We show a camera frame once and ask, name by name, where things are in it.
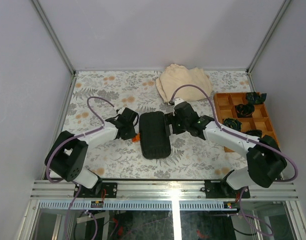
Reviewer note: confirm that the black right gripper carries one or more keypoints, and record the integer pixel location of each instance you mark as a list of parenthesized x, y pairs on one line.
[(173, 116)]

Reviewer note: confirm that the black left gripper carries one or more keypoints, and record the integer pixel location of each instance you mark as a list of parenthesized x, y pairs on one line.
[(131, 135)]

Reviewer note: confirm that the dark green tool case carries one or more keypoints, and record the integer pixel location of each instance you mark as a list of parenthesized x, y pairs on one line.
[(154, 138)]

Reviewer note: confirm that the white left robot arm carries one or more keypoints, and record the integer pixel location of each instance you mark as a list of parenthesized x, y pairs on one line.
[(67, 155)]

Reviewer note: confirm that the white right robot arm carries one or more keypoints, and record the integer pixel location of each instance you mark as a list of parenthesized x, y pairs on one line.
[(264, 160)]

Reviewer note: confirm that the floral table mat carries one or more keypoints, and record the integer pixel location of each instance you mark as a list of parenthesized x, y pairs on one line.
[(93, 99)]

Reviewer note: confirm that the cream cloth bag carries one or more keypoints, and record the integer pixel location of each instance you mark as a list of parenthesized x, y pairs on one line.
[(187, 84)]

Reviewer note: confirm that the orange compartment tray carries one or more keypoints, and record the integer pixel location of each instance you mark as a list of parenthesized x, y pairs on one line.
[(225, 108)]

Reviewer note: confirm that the dark tape roll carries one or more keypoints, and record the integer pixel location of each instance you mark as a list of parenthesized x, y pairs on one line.
[(256, 98), (245, 110), (232, 123), (254, 132)]

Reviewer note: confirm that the dark tape roll top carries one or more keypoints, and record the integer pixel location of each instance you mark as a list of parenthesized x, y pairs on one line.
[(256, 98)]

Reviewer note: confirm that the dark tape roll bottom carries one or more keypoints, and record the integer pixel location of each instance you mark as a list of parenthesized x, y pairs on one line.
[(254, 132)]

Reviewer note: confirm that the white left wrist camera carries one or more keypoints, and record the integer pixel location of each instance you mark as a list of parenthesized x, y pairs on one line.
[(119, 110)]

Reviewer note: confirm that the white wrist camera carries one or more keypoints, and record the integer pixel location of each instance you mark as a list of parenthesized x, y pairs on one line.
[(119, 110), (177, 101)]

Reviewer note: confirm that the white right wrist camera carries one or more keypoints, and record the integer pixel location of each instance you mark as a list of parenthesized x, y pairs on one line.
[(177, 101)]

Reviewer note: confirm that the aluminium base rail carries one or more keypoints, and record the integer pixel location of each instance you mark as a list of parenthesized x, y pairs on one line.
[(131, 194)]

